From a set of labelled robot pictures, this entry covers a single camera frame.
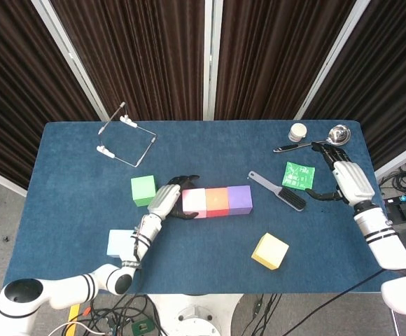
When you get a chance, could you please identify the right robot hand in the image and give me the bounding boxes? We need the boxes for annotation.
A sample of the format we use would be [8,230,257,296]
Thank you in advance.
[304,141,376,208]

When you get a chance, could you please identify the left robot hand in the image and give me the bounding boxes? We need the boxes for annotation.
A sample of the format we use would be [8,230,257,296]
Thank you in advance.
[147,174,200,221]

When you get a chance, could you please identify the green cube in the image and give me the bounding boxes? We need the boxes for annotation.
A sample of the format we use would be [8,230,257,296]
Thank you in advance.
[130,174,158,207]

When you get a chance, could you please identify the pink white cube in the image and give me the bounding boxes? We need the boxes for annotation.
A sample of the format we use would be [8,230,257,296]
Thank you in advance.
[181,188,208,219]

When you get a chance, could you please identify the purple cube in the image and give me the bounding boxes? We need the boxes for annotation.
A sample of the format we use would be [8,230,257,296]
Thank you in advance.
[226,185,253,216]

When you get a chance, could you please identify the yellow cube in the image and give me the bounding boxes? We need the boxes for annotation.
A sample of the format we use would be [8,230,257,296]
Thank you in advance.
[251,232,291,271]

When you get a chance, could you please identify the orange cube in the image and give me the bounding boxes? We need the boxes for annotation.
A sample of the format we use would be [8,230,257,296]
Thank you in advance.
[204,188,230,218]

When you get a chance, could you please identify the light blue cube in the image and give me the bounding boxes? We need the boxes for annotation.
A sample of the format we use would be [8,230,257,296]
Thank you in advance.
[106,229,137,259]

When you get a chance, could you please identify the black power strip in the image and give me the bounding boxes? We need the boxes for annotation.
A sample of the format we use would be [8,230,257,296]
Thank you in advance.
[383,194,406,223]

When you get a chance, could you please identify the green sachet packet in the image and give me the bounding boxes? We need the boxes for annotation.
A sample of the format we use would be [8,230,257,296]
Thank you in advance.
[281,161,316,193]

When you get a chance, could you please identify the grey brush black bristles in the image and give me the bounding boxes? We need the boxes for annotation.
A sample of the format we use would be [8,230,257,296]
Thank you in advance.
[247,170,307,212]

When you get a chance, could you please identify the blue fabric table mat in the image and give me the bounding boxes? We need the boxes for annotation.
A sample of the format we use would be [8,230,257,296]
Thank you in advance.
[1,120,406,295]

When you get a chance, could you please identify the small white jar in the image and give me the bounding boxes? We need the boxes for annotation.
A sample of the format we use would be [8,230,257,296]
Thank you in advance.
[288,122,308,142]

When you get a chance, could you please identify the dark brown curtain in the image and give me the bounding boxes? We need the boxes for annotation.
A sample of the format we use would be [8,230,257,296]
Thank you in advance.
[213,0,358,122]
[50,0,206,122]
[302,0,406,169]
[0,0,101,188]

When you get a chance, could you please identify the small green box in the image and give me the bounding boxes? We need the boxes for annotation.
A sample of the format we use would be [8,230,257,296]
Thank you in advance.
[130,318,154,336]

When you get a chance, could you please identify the yellow floor tape strip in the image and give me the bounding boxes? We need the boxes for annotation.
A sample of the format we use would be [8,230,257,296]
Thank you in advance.
[67,303,82,333]

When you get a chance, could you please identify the tangled black floor cables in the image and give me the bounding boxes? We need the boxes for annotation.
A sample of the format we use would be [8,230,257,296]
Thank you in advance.
[379,159,406,197]
[82,293,164,336]

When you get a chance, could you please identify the metal ladle black handle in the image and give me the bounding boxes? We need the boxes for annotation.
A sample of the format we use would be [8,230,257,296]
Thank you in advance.
[272,125,352,153]

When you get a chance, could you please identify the metal wire stand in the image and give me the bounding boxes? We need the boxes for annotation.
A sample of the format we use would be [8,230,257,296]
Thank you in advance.
[95,101,158,168]

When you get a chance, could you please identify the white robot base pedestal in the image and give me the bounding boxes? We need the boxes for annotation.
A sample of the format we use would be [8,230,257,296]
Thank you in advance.
[146,293,243,336]

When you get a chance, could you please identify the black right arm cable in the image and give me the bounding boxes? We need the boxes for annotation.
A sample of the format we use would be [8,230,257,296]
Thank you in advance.
[282,268,384,336]

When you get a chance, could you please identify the white partition frame post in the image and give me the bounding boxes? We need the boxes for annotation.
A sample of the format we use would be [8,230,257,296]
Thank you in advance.
[293,0,371,120]
[204,0,224,122]
[30,0,110,122]

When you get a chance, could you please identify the black cable green plug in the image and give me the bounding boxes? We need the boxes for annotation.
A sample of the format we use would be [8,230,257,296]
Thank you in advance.
[250,293,283,336]

